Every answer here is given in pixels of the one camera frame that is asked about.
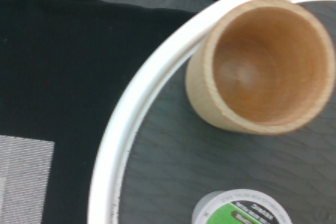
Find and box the grey woven placemat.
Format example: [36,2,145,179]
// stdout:
[0,135,54,224]

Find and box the white two-tier round shelf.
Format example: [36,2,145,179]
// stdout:
[87,0,336,224]

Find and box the green-lidded coffee pod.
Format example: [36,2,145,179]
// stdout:
[190,189,292,224]

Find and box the small wooden cup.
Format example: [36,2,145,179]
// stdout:
[186,0,336,135]

